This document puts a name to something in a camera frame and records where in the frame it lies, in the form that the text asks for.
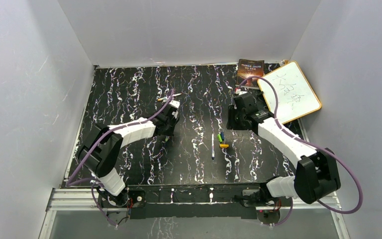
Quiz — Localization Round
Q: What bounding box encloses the green pen cap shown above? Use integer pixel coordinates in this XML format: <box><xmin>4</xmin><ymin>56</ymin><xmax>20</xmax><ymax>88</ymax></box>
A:
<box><xmin>217</xmin><ymin>133</ymin><xmax>223</xmax><ymax>142</ymax></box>

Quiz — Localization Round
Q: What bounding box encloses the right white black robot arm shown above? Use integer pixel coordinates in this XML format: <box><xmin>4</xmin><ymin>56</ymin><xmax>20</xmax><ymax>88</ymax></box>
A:
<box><xmin>227</xmin><ymin>93</ymin><xmax>341</xmax><ymax>206</ymax></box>

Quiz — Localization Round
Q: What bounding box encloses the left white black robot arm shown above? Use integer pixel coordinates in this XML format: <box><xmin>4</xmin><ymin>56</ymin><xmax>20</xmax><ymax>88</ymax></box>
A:
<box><xmin>77</xmin><ymin>100</ymin><xmax>180</xmax><ymax>207</ymax></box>

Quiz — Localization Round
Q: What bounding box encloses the orange tipped white pen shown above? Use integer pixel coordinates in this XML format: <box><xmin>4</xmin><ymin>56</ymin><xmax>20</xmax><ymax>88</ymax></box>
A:
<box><xmin>157</xmin><ymin>93</ymin><xmax>182</xmax><ymax>102</ymax></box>

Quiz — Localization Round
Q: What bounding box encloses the blue pen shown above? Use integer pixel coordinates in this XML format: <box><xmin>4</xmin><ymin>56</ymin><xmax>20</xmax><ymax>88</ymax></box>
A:
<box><xmin>211</xmin><ymin>133</ymin><xmax>215</xmax><ymax>160</ymax></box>

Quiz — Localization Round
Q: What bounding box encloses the brown book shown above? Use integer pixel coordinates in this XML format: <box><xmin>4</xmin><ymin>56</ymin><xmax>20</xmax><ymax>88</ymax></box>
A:
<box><xmin>235</xmin><ymin>59</ymin><xmax>265</xmax><ymax>89</ymax></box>

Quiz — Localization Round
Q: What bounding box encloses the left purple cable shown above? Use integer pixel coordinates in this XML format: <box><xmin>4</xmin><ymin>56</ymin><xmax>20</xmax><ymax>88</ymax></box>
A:
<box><xmin>66</xmin><ymin>88</ymin><xmax>175</xmax><ymax>228</ymax></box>

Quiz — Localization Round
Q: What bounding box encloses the purple cable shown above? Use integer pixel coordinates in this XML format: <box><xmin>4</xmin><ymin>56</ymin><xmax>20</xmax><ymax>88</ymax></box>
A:
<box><xmin>238</xmin><ymin>76</ymin><xmax>364</xmax><ymax>228</ymax></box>
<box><xmin>66</xmin><ymin>88</ymin><xmax>175</xmax><ymax>228</ymax></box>

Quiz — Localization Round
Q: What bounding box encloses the white board wooden frame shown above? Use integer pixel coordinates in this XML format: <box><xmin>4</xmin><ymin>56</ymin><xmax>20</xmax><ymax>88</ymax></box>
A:
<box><xmin>258</xmin><ymin>61</ymin><xmax>322</xmax><ymax>124</ymax></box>

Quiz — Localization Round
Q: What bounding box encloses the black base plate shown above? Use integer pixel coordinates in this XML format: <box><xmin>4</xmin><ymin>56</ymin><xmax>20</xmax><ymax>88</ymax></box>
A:
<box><xmin>96</xmin><ymin>183</ymin><xmax>282</xmax><ymax>220</ymax></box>

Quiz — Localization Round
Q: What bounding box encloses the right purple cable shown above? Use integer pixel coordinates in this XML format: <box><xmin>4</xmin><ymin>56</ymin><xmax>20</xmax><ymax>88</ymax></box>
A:
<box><xmin>238</xmin><ymin>76</ymin><xmax>364</xmax><ymax>228</ymax></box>

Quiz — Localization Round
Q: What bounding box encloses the aluminium frame rail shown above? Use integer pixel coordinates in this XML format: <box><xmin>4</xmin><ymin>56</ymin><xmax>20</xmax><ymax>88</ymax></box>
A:
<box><xmin>39</xmin><ymin>188</ymin><xmax>350</xmax><ymax>239</ymax></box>

